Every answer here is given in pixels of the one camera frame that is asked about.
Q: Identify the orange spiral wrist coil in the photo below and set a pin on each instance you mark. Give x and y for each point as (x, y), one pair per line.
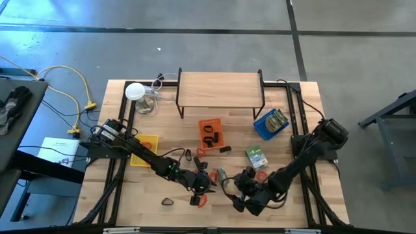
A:
(198, 152)
(264, 172)
(144, 144)
(212, 175)
(204, 202)

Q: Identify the black grey work glove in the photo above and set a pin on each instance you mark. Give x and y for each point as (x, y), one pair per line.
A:
(18, 97)

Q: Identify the small black plug adapter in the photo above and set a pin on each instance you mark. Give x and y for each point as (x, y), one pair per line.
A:
(160, 77)

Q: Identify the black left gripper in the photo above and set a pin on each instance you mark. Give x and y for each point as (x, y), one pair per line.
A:
(195, 182)

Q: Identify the white paper booklet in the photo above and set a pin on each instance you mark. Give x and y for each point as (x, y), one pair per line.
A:
(57, 144)

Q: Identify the orange plastic basket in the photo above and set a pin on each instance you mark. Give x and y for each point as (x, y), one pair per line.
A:
(211, 121)

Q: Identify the yellow plastic basket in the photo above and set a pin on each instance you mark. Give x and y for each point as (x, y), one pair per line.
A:
(155, 143)

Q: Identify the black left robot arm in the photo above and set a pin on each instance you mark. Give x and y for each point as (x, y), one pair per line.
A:
(139, 150)

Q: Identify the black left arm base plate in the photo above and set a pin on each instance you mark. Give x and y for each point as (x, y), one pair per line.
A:
(104, 153)

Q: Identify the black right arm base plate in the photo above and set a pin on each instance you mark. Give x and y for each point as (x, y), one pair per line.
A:
(330, 152)

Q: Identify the wooden desk shelf riser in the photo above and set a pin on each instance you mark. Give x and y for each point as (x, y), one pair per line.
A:
(219, 89)

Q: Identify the colourful cardboard box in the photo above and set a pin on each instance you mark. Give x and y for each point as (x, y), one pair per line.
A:
(280, 116)

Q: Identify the dark grey side table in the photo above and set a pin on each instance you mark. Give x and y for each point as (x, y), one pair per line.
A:
(37, 107)

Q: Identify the white mushroom table lamp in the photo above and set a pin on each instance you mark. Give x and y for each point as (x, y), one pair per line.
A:
(135, 91)

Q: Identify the blue plastic basket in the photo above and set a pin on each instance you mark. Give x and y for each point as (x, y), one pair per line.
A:
(264, 135)

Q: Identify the white metal bracket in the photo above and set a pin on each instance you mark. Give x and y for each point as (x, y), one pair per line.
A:
(302, 231)
(121, 230)

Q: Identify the small clear-wrapped pack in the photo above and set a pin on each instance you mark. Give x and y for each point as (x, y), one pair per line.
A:
(222, 175)

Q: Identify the blue-grey metal table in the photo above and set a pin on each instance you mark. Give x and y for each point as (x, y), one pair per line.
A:
(390, 156)

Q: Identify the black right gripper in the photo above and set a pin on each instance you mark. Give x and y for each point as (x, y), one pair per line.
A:
(253, 195)

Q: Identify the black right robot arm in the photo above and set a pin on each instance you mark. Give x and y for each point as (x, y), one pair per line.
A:
(305, 156)

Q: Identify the small green blue cardboard box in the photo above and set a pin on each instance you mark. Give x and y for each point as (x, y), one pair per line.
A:
(256, 157)
(272, 125)

